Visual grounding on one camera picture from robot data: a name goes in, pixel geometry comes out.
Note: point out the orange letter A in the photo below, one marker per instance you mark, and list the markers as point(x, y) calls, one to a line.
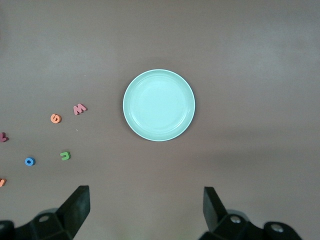
point(2, 182)

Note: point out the orange foam letter e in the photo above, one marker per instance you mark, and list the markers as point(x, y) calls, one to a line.
point(55, 121)

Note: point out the brown table cover sheet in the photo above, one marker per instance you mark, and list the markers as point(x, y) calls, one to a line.
point(237, 75)

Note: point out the pink foam letter w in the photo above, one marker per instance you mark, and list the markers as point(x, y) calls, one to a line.
point(80, 109)

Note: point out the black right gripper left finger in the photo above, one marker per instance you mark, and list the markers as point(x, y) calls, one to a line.
point(72, 212)

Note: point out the green foam letter n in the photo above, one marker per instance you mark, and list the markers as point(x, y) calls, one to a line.
point(64, 157)

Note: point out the dark red foam letter z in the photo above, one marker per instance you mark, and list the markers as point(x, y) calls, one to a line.
point(3, 138)

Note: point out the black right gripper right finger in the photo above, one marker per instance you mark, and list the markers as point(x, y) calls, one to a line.
point(215, 215)

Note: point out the mint green plate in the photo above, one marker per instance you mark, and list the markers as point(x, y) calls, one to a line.
point(158, 105)

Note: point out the blue foam letter o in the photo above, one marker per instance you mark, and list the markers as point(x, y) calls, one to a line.
point(26, 161)

